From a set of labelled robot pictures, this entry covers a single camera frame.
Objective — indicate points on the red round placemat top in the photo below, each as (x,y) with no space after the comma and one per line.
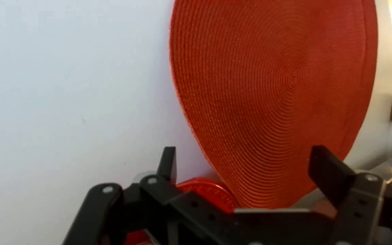
(264,80)

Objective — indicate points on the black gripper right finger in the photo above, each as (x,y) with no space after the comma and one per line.
(356,197)

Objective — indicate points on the red plastic bowl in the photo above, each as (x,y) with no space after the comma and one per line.
(207,188)

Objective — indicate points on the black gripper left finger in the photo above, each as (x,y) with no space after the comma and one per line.
(109,214)

